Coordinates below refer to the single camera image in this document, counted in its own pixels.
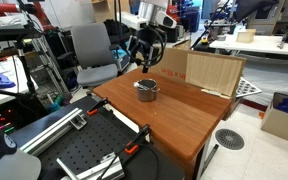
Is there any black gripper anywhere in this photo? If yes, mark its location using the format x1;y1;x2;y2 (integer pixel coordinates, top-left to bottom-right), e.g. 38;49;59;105
133;35;160;75

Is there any gray marker pen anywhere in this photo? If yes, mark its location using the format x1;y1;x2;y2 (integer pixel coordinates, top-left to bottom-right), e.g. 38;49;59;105
133;81;150;91

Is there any silver metal pot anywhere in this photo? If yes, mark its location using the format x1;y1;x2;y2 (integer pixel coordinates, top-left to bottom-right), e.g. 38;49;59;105
133;78;161;103

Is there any gray office chair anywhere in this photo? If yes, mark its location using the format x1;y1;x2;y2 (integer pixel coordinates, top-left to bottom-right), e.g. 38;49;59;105
58;22;119;89

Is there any brown cardboard panel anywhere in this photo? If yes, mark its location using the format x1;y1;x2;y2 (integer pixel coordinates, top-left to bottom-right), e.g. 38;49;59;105
148;46;247;99

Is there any silver metal rack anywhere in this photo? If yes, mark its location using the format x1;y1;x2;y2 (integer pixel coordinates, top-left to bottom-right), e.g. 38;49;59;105
30;35;72;101

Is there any black perforated breadboard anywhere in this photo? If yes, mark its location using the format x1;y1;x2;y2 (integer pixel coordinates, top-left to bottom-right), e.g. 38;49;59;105
37;111;152;180

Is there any black perforated board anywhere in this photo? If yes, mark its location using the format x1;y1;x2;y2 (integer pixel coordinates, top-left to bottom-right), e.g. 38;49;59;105
8;95;187;180

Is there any white perforated panel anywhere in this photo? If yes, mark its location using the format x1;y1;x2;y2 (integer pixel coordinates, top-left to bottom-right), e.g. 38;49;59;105
235;77;263;99

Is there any small wooden box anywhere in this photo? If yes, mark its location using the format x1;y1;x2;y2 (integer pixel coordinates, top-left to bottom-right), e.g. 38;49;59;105
236;28;257;44

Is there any round floor drain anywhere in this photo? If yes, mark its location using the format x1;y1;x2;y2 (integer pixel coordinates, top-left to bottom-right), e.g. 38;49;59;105
214;128;246;151

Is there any gray table leg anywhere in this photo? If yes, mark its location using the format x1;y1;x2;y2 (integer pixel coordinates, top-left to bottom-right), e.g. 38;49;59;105
193;136;220;180

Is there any long white workbench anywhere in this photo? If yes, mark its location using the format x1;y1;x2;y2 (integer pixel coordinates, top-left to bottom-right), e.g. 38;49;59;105
209;33;288;58

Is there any blue cloth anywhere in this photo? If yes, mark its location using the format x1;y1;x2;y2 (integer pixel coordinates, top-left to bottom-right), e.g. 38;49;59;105
0;69;17;89

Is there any white side desk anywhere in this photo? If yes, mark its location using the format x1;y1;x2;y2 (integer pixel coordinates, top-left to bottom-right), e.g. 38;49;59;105
0;56;31;112

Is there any black control box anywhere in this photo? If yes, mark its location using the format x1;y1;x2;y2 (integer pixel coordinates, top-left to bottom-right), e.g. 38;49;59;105
0;99;28;135

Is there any open cardboard box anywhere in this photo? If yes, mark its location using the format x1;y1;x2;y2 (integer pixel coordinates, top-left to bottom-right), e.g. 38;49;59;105
260;92;288;146

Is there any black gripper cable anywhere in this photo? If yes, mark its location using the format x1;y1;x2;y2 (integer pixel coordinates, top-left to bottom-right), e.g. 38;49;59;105
146;24;168;66

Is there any black clamp with orange handle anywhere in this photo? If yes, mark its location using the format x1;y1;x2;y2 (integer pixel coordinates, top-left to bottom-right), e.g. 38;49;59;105
97;123;152;180
86;97;110;117

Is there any aluminium extrusion rail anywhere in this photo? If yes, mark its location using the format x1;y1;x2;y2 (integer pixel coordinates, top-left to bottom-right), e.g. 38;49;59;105
56;151;127;180
18;107;88;157

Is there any black camera tripod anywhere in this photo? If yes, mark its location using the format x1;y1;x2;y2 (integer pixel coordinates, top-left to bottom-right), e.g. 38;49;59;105
0;24;43;101

